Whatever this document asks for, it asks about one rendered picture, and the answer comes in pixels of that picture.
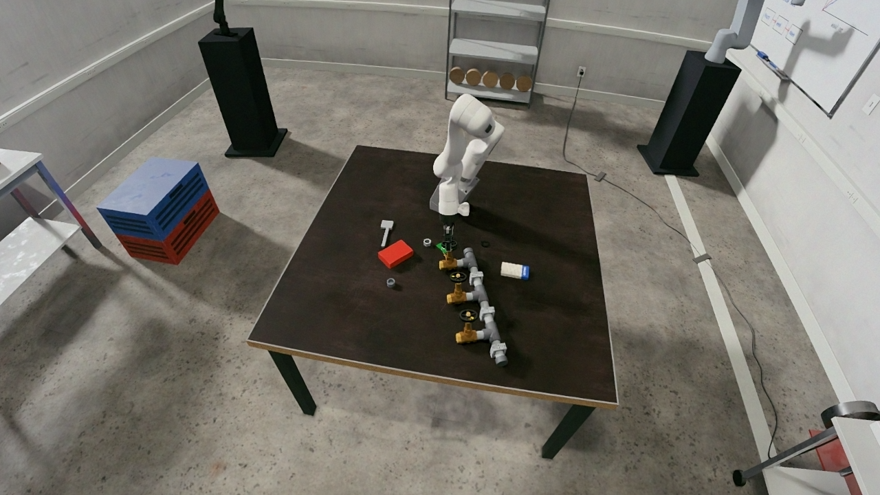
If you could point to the red rectangular block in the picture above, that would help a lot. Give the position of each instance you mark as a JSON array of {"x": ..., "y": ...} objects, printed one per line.
[{"x": 395, "y": 254}]

